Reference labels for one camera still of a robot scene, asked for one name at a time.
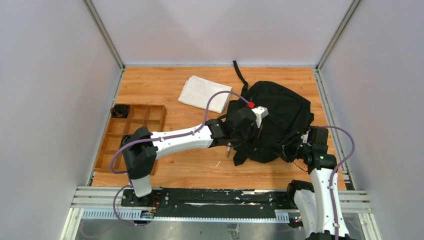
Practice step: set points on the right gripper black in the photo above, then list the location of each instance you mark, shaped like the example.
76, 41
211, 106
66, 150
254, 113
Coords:
286, 151

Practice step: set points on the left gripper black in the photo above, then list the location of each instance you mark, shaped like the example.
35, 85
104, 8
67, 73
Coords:
251, 133

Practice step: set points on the black student backpack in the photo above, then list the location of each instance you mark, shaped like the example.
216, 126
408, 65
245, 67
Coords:
279, 135

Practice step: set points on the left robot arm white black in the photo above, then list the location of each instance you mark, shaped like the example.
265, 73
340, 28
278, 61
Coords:
143, 147

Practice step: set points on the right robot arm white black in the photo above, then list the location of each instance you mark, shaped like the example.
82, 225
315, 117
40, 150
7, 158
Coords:
317, 200

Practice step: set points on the brown capped white marker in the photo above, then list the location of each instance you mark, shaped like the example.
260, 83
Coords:
228, 151

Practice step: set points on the folded white cloth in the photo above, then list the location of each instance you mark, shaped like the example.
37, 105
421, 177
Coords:
197, 92

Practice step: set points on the wooden compartment tray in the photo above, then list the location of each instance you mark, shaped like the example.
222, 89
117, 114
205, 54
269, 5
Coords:
124, 120

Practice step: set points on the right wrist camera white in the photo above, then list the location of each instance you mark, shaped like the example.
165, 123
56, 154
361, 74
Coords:
305, 136

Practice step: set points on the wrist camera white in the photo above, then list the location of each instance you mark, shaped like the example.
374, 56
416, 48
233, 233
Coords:
260, 113
305, 136

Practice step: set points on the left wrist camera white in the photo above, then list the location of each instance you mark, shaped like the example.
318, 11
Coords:
260, 113

